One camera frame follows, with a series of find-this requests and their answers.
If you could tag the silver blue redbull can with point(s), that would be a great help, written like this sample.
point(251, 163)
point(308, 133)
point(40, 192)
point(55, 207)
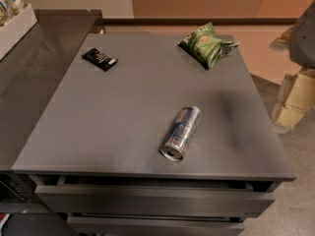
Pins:
point(177, 140)

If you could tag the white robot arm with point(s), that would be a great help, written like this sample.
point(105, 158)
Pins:
point(297, 93)

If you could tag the dark grey drawer cabinet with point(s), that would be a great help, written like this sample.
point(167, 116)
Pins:
point(112, 124)

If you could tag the black snack packet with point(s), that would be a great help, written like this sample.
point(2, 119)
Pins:
point(99, 59)

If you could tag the green chip bag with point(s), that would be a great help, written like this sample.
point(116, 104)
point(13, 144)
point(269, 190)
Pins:
point(204, 45)

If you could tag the upper grey drawer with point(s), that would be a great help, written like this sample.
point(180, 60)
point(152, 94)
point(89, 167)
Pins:
point(155, 197)

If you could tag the grey drawer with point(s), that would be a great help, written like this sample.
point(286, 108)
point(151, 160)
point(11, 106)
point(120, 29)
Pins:
point(155, 197)
point(152, 227)

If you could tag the dark side counter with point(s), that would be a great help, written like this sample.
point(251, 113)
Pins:
point(29, 75)

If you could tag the lower grey drawer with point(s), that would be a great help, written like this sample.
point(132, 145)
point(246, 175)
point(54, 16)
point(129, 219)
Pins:
point(152, 227)

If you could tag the white tray with snacks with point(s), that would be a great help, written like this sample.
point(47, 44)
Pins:
point(17, 17)

